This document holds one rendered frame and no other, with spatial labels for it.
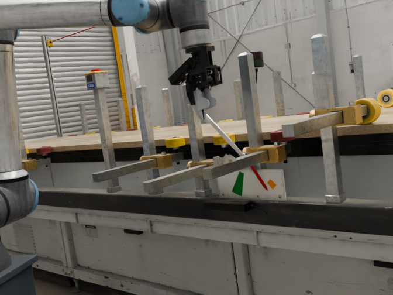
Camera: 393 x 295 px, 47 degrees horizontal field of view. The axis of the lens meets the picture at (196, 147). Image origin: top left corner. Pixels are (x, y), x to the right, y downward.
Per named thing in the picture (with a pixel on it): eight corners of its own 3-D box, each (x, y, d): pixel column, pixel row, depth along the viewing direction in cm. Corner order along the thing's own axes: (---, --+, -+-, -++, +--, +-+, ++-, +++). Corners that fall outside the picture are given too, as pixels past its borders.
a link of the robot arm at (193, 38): (173, 34, 131) (195, 35, 139) (175, 51, 132) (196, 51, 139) (196, 28, 125) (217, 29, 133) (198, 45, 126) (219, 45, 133)
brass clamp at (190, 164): (215, 176, 154) (213, 161, 153) (186, 176, 163) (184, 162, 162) (226, 172, 158) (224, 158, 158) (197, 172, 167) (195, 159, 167)
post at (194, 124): (207, 215, 161) (189, 82, 156) (199, 215, 163) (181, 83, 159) (213, 213, 164) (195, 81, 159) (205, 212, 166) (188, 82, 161)
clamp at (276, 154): (278, 163, 138) (276, 146, 137) (242, 163, 146) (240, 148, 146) (287, 159, 142) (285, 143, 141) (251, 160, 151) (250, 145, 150)
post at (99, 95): (113, 192, 193) (97, 88, 188) (106, 192, 196) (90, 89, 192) (121, 190, 196) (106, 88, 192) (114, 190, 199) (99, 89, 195)
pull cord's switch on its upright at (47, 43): (66, 157, 405) (46, 34, 394) (58, 158, 415) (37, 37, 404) (74, 155, 411) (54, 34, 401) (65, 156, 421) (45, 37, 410)
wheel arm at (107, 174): (99, 184, 151) (97, 172, 151) (93, 184, 154) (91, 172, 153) (184, 161, 184) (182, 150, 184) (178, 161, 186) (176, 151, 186)
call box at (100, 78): (97, 89, 187) (94, 71, 186) (87, 92, 191) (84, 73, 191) (110, 88, 192) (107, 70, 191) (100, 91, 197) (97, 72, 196)
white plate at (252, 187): (285, 201, 138) (282, 169, 137) (219, 198, 155) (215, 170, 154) (286, 201, 138) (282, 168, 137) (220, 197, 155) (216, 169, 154)
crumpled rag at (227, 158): (226, 164, 120) (226, 156, 120) (207, 165, 125) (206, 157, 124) (245, 158, 127) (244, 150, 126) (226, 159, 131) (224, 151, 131)
